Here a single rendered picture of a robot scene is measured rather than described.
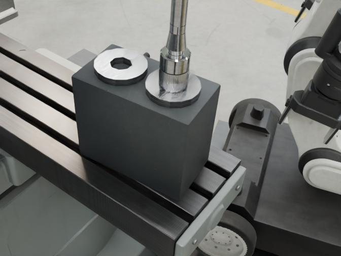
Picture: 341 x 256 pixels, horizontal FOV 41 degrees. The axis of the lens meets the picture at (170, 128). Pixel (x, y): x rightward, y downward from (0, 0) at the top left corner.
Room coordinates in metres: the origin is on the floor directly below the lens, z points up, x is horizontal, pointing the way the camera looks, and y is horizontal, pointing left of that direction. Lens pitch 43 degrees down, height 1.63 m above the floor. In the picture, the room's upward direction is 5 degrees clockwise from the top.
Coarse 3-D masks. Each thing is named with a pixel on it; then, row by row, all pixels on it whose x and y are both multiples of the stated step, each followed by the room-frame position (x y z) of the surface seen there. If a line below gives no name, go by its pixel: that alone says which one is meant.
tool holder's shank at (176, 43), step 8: (176, 0) 0.56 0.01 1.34; (184, 0) 0.56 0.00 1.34; (176, 8) 0.56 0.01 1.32; (184, 8) 0.56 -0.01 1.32; (176, 16) 0.56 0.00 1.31; (184, 16) 0.56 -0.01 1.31; (176, 24) 0.56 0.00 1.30; (184, 24) 0.56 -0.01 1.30; (168, 32) 0.57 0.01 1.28; (176, 32) 0.56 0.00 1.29; (184, 32) 0.57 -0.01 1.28; (168, 40) 0.56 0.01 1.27; (176, 40) 0.56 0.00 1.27; (184, 40) 0.56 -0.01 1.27; (168, 48) 0.56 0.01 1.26; (176, 48) 0.56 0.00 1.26; (184, 48) 0.56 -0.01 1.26
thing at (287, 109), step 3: (288, 99) 0.78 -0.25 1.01; (285, 105) 0.77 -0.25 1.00; (288, 105) 0.76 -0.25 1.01; (285, 108) 0.78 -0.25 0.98; (288, 108) 0.75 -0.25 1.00; (291, 108) 0.75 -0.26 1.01; (285, 111) 0.76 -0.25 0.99; (288, 111) 0.75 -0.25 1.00; (282, 114) 0.77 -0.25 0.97; (285, 114) 0.76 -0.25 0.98; (282, 117) 0.76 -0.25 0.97; (285, 117) 0.76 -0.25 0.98; (279, 120) 0.77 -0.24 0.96; (282, 120) 0.76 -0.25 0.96; (279, 123) 0.76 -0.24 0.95; (282, 123) 0.76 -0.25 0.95
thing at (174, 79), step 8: (160, 64) 0.56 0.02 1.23; (160, 72) 0.56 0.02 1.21; (168, 72) 0.55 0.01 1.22; (176, 72) 0.55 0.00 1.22; (184, 72) 0.56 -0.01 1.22; (160, 80) 0.56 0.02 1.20; (168, 80) 0.55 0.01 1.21; (176, 80) 0.55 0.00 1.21; (184, 80) 0.56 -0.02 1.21; (168, 88) 0.55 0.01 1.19; (176, 88) 0.55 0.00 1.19; (184, 88) 0.56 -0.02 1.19
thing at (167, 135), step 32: (96, 64) 0.61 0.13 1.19; (128, 64) 0.63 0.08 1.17; (96, 96) 0.57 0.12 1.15; (128, 96) 0.55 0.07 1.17; (160, 96) 0.54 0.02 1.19; (192, 96) 0.55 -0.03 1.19; (96, 128) 0.57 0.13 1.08; (128, 128) 0.54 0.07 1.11; (160, 128) 0.51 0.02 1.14; (192, 128) 0.51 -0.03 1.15; (96, 160) 0.57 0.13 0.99; (128, 160) 0.54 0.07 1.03; (160, 160) 0.51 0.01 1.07; (192, 160) 0.52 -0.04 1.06; (160, 192) 0.51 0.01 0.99
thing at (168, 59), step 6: (162, 48) 0.58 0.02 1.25; (186, 48) 0.58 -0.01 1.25; (162, 54) 0.56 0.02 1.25; (168, 54) 0.56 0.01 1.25; (186, 54) 0.57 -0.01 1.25; (162, 60) 0.56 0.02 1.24; (168, 60) 0.55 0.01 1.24; (174, 60) 0.55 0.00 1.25; (180, 60) 0.55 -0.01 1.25; (186, 60) 0.56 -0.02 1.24
